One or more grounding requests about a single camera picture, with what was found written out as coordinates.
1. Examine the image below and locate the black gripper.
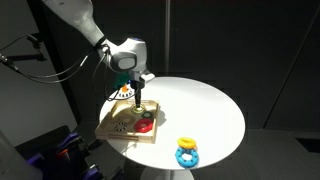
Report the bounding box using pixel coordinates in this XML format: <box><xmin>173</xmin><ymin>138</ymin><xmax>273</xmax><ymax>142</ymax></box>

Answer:
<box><xmin>128</xmin><ymin>70</ymin><xmax>156</xmax><ymax>113</ymax></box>

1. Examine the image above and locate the clear ring with coloured beads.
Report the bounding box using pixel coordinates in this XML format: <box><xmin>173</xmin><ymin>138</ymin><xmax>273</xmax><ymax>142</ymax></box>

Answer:
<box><xmin>117</xmin><ymin>113</ymin><xmax>137</xmax><ymax>125</ymax></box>

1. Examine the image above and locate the grey robot base link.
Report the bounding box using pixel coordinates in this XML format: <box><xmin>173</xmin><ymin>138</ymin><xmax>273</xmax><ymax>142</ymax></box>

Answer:
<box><xmin>0</xmin><ymin>131</ymin><xmax>34</xmax><ymax>180</ymax></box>

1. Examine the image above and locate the wooden tray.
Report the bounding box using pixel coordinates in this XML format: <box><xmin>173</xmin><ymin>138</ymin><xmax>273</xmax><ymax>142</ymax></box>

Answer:
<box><xmin>94</xmin><ymin>98</ymin><xmax>160</xmax><ymax>144</ymax></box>

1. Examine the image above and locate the thin grey vertical pole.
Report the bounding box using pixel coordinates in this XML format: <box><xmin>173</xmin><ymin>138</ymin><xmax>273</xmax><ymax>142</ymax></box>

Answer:
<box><xmin>164</xmin><ymin>0</ymin><xmax>172</xmax><ymax>77</ymax></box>

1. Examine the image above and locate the black equipment box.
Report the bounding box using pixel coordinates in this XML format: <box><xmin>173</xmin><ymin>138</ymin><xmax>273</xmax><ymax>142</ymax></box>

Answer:
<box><xmin>14</xmin><ymin>124</ymin><xmax>104</xmax><ymax>180</ymax></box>

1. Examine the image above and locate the black clamp on stand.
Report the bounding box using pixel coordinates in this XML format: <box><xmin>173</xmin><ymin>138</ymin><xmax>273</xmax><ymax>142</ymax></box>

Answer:
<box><xmin>26</xmin><ymin>33</ymin><xmax>44</xmax><ymax>50</ymax></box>

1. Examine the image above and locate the thin yellow-green ring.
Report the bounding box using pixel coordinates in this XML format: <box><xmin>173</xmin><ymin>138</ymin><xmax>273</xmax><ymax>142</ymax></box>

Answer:
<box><xmin>130</xmin><ymin>104</ymin><xmax>147</xmax><ymax>114</ymax></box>

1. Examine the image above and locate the thin dark green ring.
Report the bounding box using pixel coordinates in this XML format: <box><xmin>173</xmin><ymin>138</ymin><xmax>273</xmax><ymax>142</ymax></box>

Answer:
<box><xmin>141</xmin><ymin>111</ymin><xmax>154</xmax><ymax>120</ymax></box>

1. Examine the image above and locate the looped black cable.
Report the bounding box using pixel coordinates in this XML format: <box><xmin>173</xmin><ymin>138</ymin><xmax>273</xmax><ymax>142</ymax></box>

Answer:
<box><xmin>92</xmin><ymin>49</ymin><xmax>118</xmax><ymax>102</ymax></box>

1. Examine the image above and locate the red ring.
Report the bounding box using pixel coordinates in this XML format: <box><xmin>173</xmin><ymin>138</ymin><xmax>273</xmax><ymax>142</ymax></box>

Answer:
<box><xmin>133</xmin><ymin>118</ymin><xmax>154</xmax><ymax>134</ymax></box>

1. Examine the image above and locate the yellow-orange studded ring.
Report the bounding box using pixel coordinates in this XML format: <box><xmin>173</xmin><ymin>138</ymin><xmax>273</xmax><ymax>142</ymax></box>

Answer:
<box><xmin>176</xmin><ymin>136</ymin><xmax>197</xmax><ymax>150</ymax></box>

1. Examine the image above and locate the blue studded ring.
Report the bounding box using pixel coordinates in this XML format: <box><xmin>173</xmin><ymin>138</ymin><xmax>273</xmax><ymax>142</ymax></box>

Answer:
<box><xmin>175</xmin><ymin>146</ymin><xmax>200</xmax><ymax>169</ymax></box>

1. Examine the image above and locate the white table pedestal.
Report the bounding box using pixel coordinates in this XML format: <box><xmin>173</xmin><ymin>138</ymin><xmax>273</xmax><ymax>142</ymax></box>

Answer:
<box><xmin>139</xmin><ymin>166</ymin><xmax>195</xmax><ymax>180</ymax></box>

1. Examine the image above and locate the long black cable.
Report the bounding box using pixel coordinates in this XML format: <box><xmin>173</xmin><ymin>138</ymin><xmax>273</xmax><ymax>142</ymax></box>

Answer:
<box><xmin>0</xmin><ymin>44</ymin><xmax>111</xmax><ymax>84</ymax></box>

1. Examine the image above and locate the thin grey cable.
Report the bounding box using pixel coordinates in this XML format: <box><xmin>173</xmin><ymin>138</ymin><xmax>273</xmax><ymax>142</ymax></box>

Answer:
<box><xmin>0</xmin><ymin>35</ymin><xmax>29</xmax><ymax>52</ymax></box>

